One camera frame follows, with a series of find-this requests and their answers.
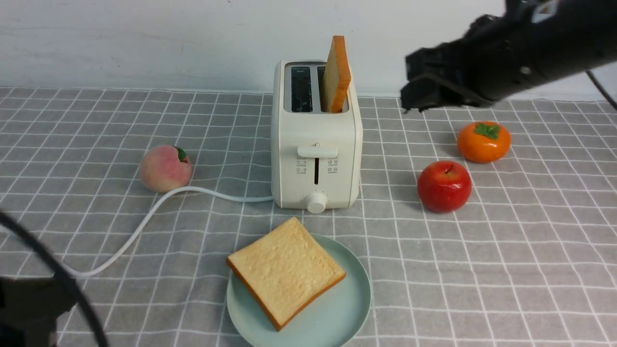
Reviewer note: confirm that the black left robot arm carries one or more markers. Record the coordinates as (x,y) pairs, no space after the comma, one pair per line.
(29,311)

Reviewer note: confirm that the light green round plate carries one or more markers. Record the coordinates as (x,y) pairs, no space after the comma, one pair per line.
(332,320)

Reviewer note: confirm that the pink peach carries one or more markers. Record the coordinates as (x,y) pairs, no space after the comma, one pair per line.
(165,168)

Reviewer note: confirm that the grey checked tablecloth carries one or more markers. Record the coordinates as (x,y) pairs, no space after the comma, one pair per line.
(529,261)

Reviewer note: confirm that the white two-slot toaster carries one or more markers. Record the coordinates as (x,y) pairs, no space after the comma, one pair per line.
(315,155)

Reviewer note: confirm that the red apple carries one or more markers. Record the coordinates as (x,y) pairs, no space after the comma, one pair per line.
(444,186)

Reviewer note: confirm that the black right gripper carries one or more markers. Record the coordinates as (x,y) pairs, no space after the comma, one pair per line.
(474,71)

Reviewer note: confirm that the orange persimmon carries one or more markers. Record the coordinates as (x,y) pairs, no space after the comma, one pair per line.
(483,142)

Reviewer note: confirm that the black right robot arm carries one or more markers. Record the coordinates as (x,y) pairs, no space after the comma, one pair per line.
(533,43)

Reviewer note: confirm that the toast slice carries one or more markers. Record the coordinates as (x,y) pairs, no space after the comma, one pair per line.
(285,271)
(336,78)

